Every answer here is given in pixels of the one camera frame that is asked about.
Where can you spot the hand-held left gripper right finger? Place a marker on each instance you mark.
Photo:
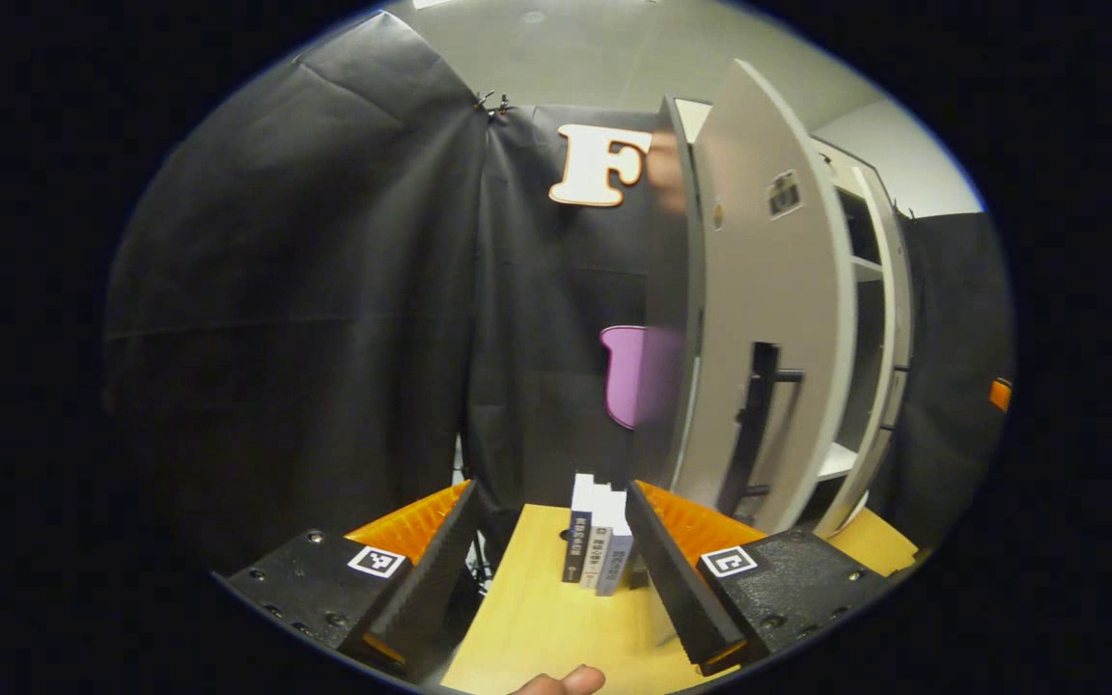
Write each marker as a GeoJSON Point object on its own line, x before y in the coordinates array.
{"type": "Point", "coordinates": [667, 574]}

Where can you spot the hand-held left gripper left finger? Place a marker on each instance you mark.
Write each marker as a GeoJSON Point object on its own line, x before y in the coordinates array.
{"type": "Point", "coordinates": [426, 579]}

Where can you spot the white cabinet door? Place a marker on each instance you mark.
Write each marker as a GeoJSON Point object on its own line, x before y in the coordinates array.
{"type": "Point", "coordinates": [788, 290]}

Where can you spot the white cabinet shelf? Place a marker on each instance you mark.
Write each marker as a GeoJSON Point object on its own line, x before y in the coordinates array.
{"type": "Point", "coordinates": [867, 267]}
{"type": "Point", "coordinates": [836, 461]}

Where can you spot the white and grey cabinet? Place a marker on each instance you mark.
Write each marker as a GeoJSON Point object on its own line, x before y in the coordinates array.
{"type": "Point", "coordinates": [867, 328]}

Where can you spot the grey book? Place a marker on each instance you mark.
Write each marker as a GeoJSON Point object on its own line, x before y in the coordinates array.
{"type": "Point", "coordinates": [619, 560]}

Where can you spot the white book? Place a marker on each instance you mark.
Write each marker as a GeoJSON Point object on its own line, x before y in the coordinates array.
{"type": "Point", "coordinates": [597, 550]}

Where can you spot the black book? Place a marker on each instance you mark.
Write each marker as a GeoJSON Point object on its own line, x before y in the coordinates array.
{"type": "Point", "coordinates": [575, 541]}

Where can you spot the black cloth clip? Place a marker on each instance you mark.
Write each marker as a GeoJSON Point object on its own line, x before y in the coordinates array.
{"type": "Point", "coordinates": [505, 103]}
{"type": "Point", "coordinates": [485, 98]}

